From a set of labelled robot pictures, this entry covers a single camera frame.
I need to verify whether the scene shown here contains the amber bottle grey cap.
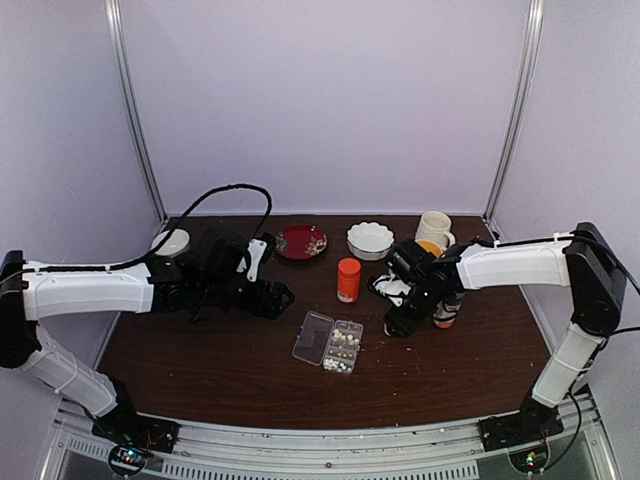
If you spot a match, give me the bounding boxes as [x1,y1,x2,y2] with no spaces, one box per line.
[432,295,463,329]

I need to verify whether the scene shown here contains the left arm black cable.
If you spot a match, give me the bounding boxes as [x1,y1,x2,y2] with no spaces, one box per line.
[19,183,274,281]

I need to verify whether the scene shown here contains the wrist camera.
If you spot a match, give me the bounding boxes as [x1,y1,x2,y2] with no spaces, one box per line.
[236,233,276,282]
[367,273,411,307]

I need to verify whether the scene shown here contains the right circuit board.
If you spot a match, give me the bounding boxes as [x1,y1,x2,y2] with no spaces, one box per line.
[508,443,550,475]

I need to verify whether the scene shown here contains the left aluminium frame post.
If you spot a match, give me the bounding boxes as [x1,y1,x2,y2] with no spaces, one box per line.
[104,0,167,224]

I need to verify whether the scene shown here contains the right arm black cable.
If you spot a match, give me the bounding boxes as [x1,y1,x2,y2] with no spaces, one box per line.
[469,234,640,336]

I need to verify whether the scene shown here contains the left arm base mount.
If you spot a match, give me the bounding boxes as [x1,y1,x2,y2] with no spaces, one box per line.
[91,416,179,453]

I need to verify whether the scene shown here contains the beige pills in organizer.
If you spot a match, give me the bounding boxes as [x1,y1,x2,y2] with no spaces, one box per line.
[327,328,362,359]

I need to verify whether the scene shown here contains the right aluminium frame post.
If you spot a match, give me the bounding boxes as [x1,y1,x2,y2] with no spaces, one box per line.
[483,0,545,225]

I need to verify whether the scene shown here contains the orange pill bottle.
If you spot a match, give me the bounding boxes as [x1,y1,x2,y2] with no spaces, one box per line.
[336,258,362,304]

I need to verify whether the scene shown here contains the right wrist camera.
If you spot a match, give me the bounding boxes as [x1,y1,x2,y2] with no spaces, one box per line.
[367,273,411,307]

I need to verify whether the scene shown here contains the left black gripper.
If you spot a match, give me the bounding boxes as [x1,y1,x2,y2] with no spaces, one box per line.
[199,275,294,319]

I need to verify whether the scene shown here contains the white rice bowl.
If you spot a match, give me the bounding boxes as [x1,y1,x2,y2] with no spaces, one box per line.
[151,229,191,257]

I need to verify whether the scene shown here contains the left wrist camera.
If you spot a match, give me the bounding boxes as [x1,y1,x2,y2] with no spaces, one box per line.
[236,233,276,282]

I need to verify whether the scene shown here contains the left circuit board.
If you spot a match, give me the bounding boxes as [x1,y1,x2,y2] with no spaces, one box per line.
[107,445,150,476]

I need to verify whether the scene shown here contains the red patterned plate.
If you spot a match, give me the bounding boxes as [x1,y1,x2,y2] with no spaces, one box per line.
[275,224,328,260]

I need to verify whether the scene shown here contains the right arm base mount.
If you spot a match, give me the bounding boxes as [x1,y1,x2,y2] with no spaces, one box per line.
[478,407,564,452]

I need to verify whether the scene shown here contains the aluminium front rail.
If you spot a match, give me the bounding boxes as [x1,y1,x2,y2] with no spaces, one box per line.
[42,389,616,480]

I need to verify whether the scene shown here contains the yellow inside patterned mug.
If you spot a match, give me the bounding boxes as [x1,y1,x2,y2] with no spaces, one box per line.
[416,239,443,258]

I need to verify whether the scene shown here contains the cream ribbed mug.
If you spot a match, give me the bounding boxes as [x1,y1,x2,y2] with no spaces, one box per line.
[415,211,456,250]

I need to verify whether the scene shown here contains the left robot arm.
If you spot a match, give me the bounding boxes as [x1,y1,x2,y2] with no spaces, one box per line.
[1,229,295,444]

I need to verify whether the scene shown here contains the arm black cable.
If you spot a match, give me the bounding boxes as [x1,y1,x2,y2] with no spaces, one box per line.
[469,234,640,336]
[19,183,274,281]

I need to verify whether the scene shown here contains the white fluted bowl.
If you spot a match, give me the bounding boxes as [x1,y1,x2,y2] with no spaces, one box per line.
[346,222,395,261]

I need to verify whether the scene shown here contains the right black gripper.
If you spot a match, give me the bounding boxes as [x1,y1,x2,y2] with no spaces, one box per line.
[384,282,447,339]

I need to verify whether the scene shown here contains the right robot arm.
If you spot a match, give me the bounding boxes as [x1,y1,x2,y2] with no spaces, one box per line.
[369,222,631,442]

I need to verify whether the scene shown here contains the aluminium frame post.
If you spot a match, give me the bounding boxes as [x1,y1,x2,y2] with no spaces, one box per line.
[104,0,167,224]
[483,0,545,225]

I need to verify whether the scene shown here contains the circuit board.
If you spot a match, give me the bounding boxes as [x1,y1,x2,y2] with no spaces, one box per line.
[508,443,550,475]
[107,445,150,476]

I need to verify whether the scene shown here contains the clear pill organizer box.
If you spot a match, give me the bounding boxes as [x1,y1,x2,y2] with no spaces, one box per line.
[292,311,364,374]

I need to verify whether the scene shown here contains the white pills in organizer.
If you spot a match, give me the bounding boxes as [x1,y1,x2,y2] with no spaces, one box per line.
[323,357,353,373]

